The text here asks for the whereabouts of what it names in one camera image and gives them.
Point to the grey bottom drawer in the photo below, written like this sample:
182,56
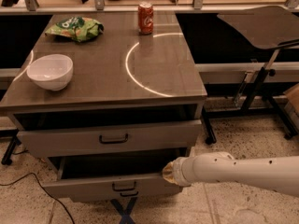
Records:
119,195

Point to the blue tape cross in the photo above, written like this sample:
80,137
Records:
125,212

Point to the grey drawer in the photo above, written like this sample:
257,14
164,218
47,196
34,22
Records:
119,195
110,139
76,178

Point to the grey top drawer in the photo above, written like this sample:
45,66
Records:
110,139

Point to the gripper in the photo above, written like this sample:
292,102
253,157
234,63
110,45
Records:
177,172

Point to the black left table leg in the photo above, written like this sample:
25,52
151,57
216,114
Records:
6,160

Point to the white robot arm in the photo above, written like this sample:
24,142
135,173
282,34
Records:
277,174

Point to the white bowl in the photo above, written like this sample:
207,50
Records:
52,72

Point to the green chip bag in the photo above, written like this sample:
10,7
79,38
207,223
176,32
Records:
79,29

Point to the red soda can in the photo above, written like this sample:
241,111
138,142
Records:
145,18

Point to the grey drawer cabinet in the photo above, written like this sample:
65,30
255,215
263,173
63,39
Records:
120,78

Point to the black side table on stand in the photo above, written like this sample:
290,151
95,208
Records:
269,28

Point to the cardboard box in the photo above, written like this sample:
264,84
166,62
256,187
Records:
292,106

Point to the black table leg with caster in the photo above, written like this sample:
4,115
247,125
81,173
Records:
211,138

